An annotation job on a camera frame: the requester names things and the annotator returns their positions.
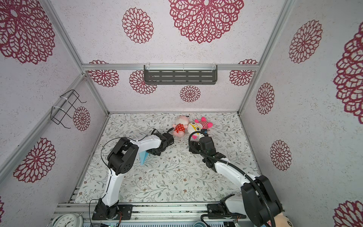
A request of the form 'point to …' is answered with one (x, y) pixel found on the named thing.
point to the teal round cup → (200, 224)
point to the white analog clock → (68, 220)
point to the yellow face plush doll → (197, 126)
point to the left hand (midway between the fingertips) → (149, 152)
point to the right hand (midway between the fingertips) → (193, 141)
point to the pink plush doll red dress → (181, 124)
